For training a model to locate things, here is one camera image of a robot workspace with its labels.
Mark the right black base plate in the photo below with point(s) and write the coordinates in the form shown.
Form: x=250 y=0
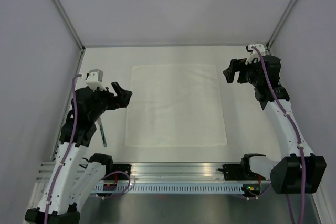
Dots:
x=235 y=172

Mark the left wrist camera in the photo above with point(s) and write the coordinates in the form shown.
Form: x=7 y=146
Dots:
x=94 y=79

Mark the left aluminium frame post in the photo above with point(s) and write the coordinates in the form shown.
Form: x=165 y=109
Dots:
x=68 y=24

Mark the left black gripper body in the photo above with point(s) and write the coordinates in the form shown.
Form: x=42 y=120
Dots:
x=105 y=101

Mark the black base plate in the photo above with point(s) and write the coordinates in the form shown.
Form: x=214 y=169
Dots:
x=123 y=167
x=235 y=172

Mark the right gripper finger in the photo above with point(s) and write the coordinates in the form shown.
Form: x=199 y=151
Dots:
x=234 y=65
x=229 y=75

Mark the white cloth napkin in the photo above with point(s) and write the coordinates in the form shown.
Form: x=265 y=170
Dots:
x=175 y=106

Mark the right aluminium frame post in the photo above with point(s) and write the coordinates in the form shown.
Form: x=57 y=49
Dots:
x=284 y=16

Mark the aluminium mounting rail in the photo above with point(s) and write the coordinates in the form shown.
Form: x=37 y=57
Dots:
x=178 y=172

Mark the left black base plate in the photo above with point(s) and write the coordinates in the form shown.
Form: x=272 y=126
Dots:
x=123 y=167

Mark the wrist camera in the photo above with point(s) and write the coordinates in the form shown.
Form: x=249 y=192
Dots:
x=254 y=51
x=94 y=79

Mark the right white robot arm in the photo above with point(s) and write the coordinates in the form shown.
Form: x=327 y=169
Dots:
x=299 y=169

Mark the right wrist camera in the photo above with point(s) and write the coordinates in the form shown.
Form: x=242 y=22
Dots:
x=254 y=51

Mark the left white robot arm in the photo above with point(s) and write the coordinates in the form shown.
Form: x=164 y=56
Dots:
x=64 y=196

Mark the aluminium frame post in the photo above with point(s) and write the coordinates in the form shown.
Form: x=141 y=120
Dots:
x=68 y=24
x=284 y=16

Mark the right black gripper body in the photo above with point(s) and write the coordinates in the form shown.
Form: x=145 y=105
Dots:
x=249 y=73

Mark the white slotted cable duct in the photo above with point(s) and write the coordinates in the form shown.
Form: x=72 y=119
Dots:
x=170 y=188

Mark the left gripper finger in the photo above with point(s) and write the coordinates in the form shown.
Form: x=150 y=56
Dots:
x=117 y=88
x=125 y=98

